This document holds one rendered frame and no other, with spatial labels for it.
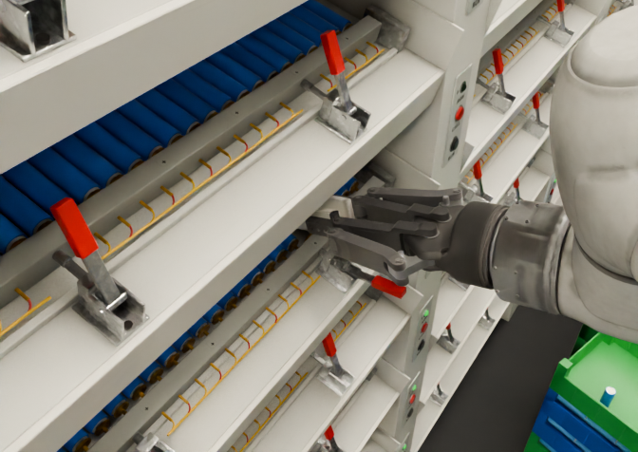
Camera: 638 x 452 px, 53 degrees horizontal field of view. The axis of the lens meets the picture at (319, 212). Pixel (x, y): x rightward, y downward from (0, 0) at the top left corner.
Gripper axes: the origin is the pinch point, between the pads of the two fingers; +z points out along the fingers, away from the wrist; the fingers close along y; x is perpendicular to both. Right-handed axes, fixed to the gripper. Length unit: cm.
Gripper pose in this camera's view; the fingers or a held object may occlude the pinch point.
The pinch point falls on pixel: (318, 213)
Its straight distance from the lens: 68.1
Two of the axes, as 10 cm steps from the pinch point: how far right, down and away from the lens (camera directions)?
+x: 2.1, 8.3, 5.2
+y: -5.6, 5.4, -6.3
